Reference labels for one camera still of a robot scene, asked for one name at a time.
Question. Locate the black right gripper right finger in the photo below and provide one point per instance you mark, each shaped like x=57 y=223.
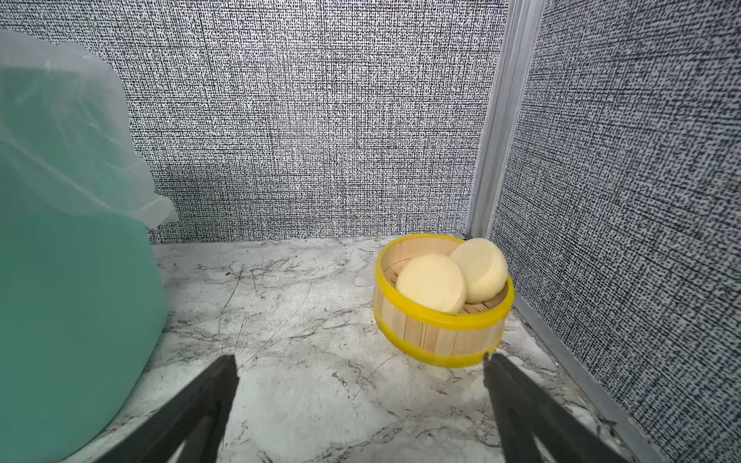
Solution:
x=526 y=415

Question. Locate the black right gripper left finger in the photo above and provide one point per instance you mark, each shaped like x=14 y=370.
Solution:
x=192 y=424

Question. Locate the yellow-rimmed bamboo steamer basket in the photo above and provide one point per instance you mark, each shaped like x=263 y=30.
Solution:
x=429 y=336

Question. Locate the rear cream steamed bun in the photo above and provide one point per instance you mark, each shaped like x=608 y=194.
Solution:
x=484 y=267

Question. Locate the cream steamed bun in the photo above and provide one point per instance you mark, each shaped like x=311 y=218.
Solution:
x=434 y=281
x=484 y=267

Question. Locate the front cream steamed bun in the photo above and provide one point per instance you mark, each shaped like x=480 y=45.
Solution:
x=434 y=281

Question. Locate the green plastic trash bin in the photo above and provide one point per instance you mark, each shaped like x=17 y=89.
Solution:
x=82 y=308

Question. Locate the clear plastic bin liner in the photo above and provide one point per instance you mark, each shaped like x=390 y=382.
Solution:
x=65 y=132

